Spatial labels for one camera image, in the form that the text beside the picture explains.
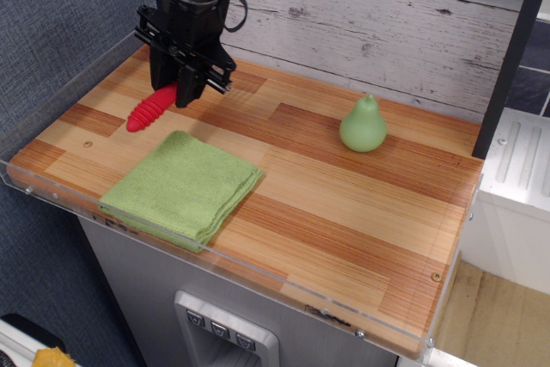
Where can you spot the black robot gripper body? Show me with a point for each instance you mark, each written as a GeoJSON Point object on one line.
{"type": "Point", "coordinates": [191, 30]}

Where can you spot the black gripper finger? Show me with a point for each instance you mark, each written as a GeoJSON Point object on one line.
{"type": "Point", "coordinates": [190, 85]}
{"type": "Point", "coordinates": [164, 69]}

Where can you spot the red handled metal fork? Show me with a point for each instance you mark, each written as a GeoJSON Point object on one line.
{"type": "Point", "coordinates": [151, 108]}

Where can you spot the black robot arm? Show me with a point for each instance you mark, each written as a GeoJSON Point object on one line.
{"type": "Point", "coordinates": [185, 46]}

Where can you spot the green folded cloth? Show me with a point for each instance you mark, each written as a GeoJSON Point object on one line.
{"type": "Point", "coordinates": [182, 191]}

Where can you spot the green toy pear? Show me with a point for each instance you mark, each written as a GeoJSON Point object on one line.
{"type": "Point", "coordinates": [363, 129]}

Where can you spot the silver toy fridge cabinet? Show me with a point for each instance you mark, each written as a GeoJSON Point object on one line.
{"type": "Point", "coordinates": [144, 276]}

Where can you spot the silver dispenser button panel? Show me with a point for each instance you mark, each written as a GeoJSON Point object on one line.
{"type": "Point", "coordinates": [216, 337]}

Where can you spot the yellow object bottom left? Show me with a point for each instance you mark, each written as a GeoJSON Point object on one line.
{"type": "Point", "coordinates": [52, 357]}

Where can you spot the white toy sink counter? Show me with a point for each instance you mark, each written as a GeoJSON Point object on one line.
{"type": "Point", "coordinates": [507, 232]}

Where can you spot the dark right frame post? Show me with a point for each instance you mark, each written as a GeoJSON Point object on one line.
{"type": "Point", "coordinates": [518, 41]}

